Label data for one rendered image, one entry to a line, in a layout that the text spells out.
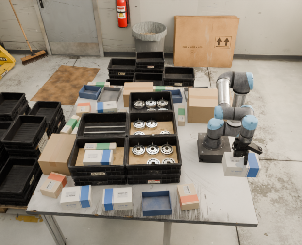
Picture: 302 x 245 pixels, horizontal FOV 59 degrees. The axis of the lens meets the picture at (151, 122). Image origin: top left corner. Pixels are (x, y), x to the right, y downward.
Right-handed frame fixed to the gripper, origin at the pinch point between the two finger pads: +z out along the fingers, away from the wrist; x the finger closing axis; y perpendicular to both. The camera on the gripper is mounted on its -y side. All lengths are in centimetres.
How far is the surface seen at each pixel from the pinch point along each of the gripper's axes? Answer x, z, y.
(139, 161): -21, 28, 66
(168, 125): -63, 28, 45
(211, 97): -97, 22, 5
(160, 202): 5, 41, 49
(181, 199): 6.1, 33.6, 34.4
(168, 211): 14, 37, 43
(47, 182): -2, 33, 132
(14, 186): -31, 83, 189
